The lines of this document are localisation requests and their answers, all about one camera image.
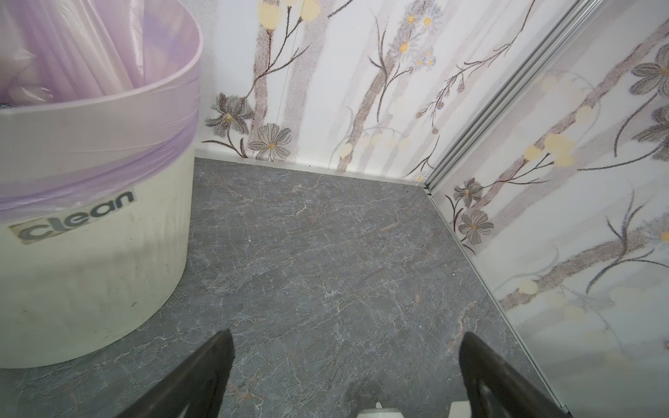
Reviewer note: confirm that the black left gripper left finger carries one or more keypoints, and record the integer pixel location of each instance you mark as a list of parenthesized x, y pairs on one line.
[(195, 388)]

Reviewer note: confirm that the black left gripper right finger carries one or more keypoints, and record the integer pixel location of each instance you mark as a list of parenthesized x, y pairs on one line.
[(495, 389)]

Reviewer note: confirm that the clear bottle white yellow label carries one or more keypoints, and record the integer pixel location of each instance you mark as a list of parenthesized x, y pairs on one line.
[(378, 411)]

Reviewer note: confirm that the cream plastic trash bin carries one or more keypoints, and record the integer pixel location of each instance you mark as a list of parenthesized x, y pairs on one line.
[(76, 281)]

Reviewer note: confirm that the purple plastic bin liner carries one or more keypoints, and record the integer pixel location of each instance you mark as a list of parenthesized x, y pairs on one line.
[(96, 96)]

